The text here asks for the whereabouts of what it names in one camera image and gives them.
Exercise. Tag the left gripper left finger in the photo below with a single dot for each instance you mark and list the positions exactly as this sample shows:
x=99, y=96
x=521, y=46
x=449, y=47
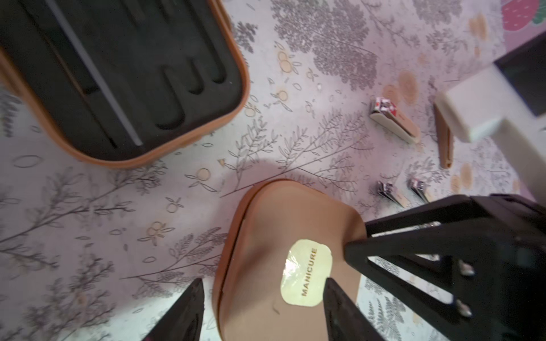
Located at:
x=184, y=320

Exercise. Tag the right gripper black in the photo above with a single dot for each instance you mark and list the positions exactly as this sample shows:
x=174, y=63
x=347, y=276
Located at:
x=497, y=291

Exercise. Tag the cream nail clipper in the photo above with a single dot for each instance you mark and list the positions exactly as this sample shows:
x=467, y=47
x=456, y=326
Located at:
x=384, y=112

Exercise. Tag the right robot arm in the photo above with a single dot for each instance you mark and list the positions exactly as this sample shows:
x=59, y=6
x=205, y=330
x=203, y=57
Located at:
x=506, y=102

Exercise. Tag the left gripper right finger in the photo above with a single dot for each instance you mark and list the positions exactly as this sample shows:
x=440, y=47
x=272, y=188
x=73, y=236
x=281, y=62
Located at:
x=344, y=321

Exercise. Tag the tan brown case lid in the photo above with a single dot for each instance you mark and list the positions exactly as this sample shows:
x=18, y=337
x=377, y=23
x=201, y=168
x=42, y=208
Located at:
x=284, y=242

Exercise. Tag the small silver nail tool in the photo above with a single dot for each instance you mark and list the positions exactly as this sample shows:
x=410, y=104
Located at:
x=390, y=192

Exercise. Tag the small nail clipper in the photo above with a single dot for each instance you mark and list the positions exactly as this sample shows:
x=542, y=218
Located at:
x=419, y=188

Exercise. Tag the dark brown nail clipper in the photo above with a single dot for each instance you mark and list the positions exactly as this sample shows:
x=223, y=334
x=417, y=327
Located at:
x=445, y=140

